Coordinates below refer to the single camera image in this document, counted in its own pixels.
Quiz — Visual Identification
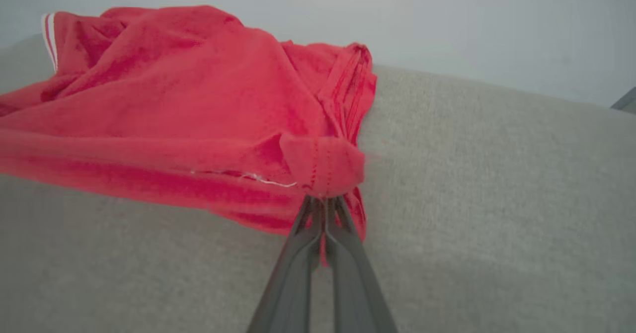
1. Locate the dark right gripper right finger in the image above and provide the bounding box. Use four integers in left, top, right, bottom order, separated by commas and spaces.
325, 196, 398, 333

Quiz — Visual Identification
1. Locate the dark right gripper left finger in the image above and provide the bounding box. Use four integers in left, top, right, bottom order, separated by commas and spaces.
247, 196, 323, 333

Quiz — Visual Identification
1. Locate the red garment with white stripes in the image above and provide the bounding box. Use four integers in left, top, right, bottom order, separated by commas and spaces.
0, 5, 378, 266

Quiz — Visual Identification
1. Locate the grey fabric sofa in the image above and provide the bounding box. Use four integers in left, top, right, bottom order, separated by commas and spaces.
0, 34, 636, 333

